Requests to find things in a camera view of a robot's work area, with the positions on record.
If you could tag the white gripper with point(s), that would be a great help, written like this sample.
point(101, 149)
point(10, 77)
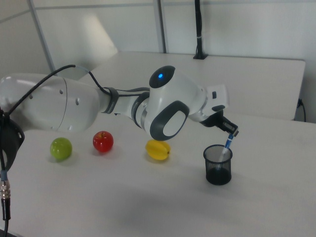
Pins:
point(219, 97)

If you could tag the blue capped marker pen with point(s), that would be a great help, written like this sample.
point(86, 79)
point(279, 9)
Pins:
point(228, 143)

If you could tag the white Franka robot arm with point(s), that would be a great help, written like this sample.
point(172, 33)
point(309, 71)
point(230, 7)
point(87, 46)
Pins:
point(172, 98)

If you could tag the black mesh pen cup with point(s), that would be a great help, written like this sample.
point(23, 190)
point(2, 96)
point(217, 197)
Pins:
point(218, 175)

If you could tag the yellow toy starfruit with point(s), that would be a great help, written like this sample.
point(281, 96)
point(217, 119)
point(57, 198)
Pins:
point(158, 150)

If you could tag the black pole with base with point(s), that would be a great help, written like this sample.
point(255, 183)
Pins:
point(198, 27)

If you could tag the red toy apple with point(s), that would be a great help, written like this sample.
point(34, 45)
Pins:
point(103, 142)

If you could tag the green toy apple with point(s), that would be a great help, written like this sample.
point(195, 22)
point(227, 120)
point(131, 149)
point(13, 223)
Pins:
point(61, 148)

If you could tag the grey partition post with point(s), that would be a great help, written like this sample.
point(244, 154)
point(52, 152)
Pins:
point(42, 34)
point(161, 24)

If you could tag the black rounded mount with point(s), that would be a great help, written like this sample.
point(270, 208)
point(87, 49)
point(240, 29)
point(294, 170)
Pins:
point(12, 138)

